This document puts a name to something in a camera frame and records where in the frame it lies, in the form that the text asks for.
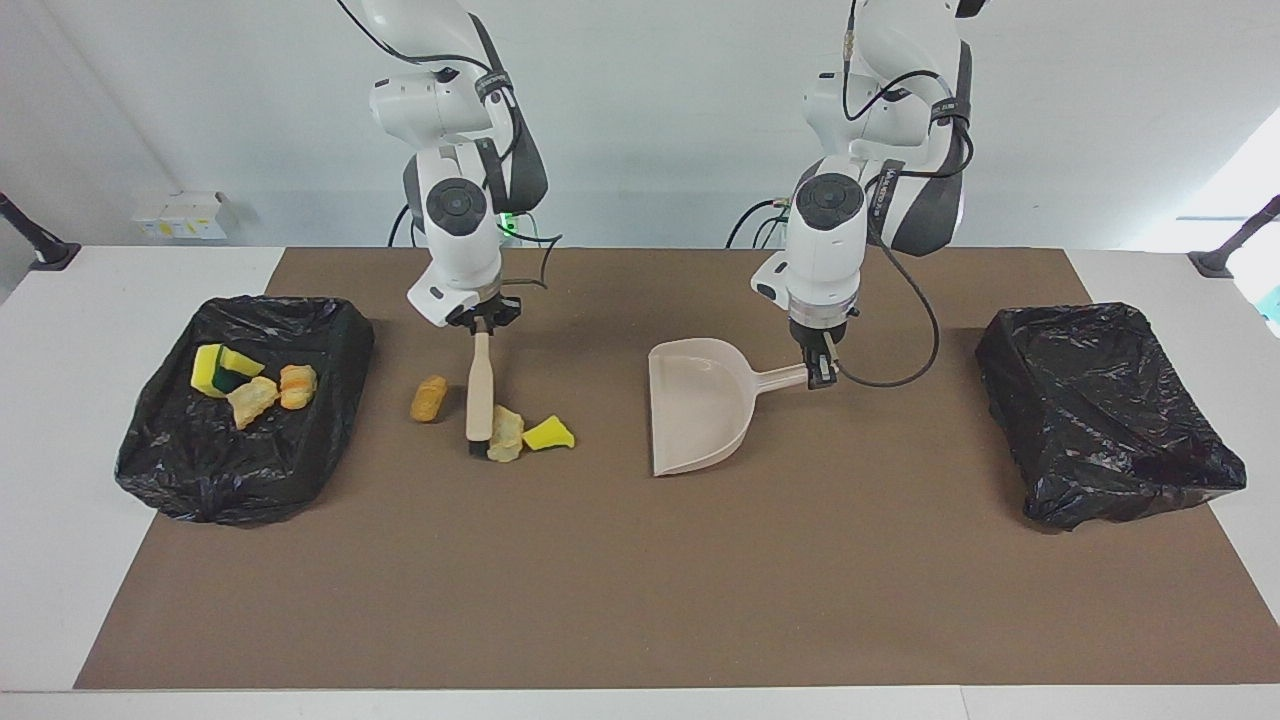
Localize beige hand brush black bristles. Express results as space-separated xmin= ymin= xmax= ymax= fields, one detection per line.
xmin=465 ymin=330 xmax=498 ymax=461

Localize orange-brown bread roll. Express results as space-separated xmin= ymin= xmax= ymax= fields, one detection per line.
xmin=410 ymin=375 xmax=449 ymax=423

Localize beige foam chunk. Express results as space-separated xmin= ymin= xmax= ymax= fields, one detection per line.
xmin=227 ymin=376 xmax=281 ymax=431
xmin=487 ymin=404 xmax=526 ymax=463
xmin=278 ymin=364 xmax=319 ymax=411

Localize beige plastic dustpan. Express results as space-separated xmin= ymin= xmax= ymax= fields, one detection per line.
xmin=648 ymin=338 xmax=813 ymax=477

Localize small yellow sponge wedge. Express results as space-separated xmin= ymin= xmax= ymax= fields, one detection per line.
xmin=522 ymin=415 xmax=577 ymax=452

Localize yellow sponge with green pad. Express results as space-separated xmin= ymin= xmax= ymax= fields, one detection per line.
xmin=190 ymin=343 xmax=253 ymax=400

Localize bin lined with black bag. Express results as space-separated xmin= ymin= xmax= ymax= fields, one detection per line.
xmin=115 ymin=295 xmax=376 ymax=526
xmin=975 ymin=303 xmax=1248 ymax=532

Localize brown table mat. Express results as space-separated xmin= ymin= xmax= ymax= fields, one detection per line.
xmin=75 ymin=247 xmax=1280 ymax=691

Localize white box with yellow labels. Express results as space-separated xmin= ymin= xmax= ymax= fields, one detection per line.
xmin=130 ymin=190 xmax=241 ymax=241

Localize black left arm base cable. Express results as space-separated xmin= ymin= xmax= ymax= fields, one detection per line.
xmin=725 ymin=198 xmax=796 ymax=248

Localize black camera stand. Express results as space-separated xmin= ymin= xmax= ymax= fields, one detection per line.
xmin=1187 ymin=193 xmax=1280 ymax=280
xmin=0 ymin=190 xmax=83 ymax=273

